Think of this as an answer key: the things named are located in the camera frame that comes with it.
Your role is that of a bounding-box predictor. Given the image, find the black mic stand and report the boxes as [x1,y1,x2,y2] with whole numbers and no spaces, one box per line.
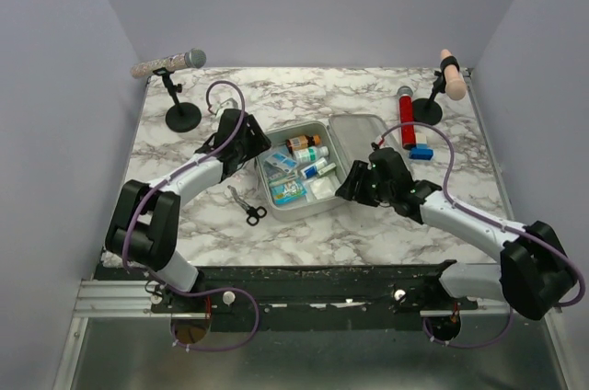
[412,71,446,126]
[153,68,202,133]

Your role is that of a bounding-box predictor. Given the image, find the black handled scissors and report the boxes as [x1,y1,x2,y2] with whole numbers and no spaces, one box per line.
[228,185,268,226]

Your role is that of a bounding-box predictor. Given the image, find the green medicine box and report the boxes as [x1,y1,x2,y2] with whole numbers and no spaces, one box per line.
[317,163,337,178]

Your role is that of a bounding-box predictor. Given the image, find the red toy microphone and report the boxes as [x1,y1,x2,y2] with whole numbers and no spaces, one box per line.
[397,86,416,150]

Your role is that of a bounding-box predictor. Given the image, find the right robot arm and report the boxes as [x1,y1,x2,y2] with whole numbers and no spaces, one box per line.
[335,148,579,320]

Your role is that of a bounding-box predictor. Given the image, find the left black mic stand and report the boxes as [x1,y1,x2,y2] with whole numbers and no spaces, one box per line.
[153,68,202,133]

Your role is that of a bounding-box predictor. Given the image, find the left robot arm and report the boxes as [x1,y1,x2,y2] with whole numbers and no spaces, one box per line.
[105,109,271,312]

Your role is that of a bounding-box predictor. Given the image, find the right black mic stand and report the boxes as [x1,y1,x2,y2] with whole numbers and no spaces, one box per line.
[412,71,446,126]

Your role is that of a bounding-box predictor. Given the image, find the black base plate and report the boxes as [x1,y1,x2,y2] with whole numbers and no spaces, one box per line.
[151,261,479,334]

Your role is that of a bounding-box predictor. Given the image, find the grey medicine kit case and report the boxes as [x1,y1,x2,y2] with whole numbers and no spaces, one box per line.
[255,114,387,222]

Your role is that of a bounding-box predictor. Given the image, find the amber medicine bottle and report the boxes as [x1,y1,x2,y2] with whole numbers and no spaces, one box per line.
[286,134,321,154]

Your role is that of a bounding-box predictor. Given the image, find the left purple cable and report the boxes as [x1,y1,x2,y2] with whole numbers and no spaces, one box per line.
[121,80,261,354]

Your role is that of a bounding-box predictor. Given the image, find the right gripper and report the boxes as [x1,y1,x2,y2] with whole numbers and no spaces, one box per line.
[334,159,394,208]

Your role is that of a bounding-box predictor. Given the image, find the cotton swab bag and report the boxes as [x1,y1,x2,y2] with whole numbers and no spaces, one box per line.
[271,179,306,206]

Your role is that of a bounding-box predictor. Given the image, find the blue toy brick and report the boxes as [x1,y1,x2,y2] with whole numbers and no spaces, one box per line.
[409,145,433,161]

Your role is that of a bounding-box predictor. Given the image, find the beige wooden microphone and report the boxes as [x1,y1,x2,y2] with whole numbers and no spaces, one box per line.
[443,63,467,100]

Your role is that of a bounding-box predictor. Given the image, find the white green medicine bottle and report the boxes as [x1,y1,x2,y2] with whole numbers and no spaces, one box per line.
[294,146,329,164]

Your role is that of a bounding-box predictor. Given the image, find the blue white wipes packet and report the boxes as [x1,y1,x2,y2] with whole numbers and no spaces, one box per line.
[264,152,298,174]

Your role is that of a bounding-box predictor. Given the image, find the glitter microphone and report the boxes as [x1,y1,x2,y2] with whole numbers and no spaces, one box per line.
[130,49,207,79]

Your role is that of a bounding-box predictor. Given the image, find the white gauze pad pack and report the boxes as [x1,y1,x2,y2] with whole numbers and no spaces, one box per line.
[308,177,337,201]

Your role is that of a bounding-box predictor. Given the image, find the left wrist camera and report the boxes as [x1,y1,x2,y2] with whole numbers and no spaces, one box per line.
[210,98,239,116]

